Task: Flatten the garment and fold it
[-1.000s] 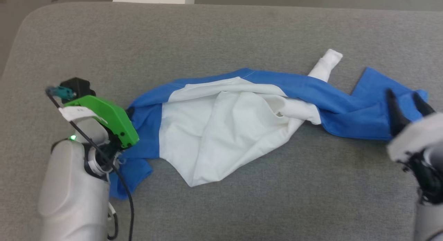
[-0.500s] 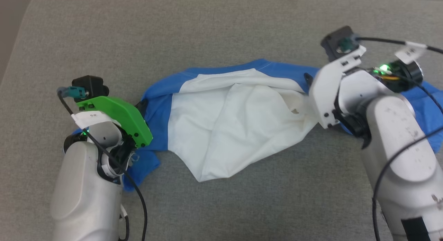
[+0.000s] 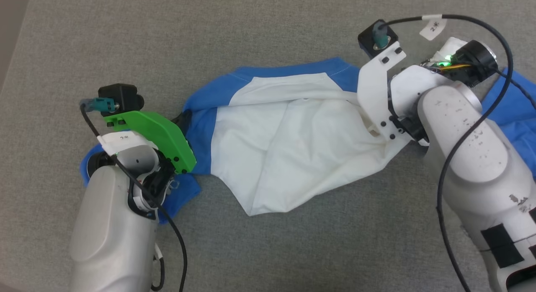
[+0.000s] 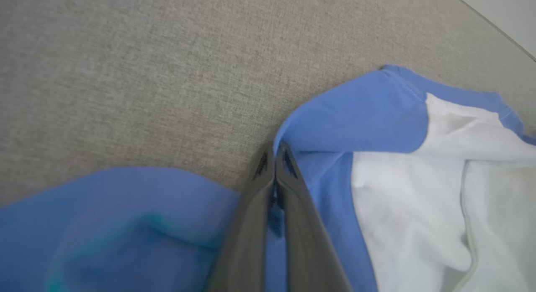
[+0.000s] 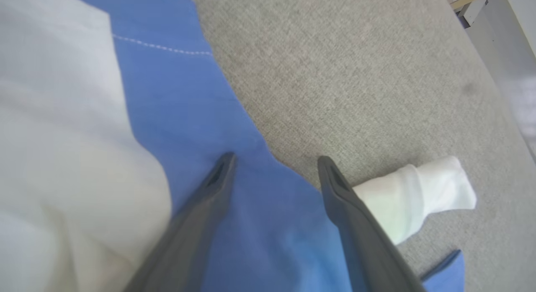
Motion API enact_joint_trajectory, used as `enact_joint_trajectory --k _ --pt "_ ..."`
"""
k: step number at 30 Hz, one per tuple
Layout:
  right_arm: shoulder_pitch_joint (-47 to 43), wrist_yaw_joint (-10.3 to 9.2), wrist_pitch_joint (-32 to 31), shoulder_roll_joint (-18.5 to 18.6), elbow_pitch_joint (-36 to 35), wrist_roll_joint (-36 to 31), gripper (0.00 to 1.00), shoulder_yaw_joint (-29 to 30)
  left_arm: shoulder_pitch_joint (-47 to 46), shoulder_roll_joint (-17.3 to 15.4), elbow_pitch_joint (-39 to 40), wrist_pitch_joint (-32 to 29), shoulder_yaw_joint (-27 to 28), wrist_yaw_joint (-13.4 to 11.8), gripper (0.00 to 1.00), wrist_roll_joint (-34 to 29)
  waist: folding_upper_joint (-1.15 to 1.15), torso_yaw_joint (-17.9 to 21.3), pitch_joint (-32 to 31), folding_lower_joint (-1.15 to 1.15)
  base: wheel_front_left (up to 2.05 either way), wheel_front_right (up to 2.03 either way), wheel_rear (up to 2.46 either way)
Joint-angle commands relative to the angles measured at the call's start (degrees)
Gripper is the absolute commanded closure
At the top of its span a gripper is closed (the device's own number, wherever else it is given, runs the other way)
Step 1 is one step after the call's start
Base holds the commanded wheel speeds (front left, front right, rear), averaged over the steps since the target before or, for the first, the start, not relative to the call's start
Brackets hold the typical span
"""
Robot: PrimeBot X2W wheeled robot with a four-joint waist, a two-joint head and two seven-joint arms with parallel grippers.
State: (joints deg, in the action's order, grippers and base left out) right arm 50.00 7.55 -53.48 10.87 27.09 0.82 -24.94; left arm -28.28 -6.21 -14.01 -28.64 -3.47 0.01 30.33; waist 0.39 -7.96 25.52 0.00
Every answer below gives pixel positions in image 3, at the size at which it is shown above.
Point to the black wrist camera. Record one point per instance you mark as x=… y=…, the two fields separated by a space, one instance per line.
x=370 y=40
x=121 y=97

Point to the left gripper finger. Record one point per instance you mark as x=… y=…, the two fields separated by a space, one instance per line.
x=184 y=120

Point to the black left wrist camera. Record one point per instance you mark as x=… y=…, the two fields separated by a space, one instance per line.
x=121 y=97

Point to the white and blue shirt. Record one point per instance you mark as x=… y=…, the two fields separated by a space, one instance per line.
x=293 y=149

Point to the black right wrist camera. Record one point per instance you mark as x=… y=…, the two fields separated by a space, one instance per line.
x=370 y=40

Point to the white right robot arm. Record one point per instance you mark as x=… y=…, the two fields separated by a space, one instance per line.
x=473 y=149

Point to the grey fabric sofa seat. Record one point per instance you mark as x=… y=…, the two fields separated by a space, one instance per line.
x=293 y=250

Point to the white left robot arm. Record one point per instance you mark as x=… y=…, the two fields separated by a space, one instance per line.
x=113 y=225

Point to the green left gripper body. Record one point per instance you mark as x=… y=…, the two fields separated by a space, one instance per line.
x=159 y=135

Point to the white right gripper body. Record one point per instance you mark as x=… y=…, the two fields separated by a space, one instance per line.
x=377 y=91

